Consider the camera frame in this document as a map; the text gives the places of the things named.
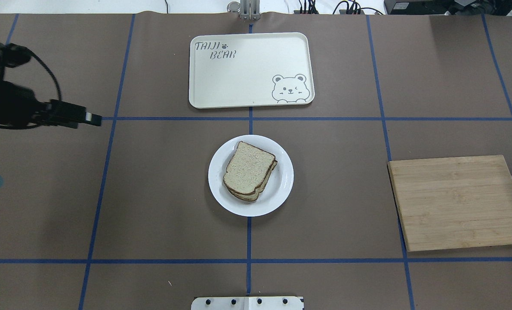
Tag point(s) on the aluminium frame post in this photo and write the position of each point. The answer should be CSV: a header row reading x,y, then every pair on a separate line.
x,y
246,9

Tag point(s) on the cream bear tray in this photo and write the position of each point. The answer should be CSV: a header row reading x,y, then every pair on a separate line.
x,y
250,70

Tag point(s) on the bread slice under egg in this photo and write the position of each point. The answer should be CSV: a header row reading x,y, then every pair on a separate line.
x,y
258,191

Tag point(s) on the white pedestal column base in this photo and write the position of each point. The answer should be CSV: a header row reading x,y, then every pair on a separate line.
x,y
249,303

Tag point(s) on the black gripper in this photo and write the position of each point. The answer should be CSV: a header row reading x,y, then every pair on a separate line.
x,y
14,104

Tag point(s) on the wooden cutting board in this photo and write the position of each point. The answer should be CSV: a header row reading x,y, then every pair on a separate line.
x,y
454,202

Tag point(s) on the white round plate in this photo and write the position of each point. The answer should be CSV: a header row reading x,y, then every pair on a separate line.
x,y
279,184

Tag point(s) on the bread slice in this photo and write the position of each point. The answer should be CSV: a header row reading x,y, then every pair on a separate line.
x,y
247,168
258,191

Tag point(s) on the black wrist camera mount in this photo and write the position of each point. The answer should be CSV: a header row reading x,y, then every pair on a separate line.
x,y
12,56

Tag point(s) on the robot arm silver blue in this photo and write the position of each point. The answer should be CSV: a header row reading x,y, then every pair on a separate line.
x,y
52,163

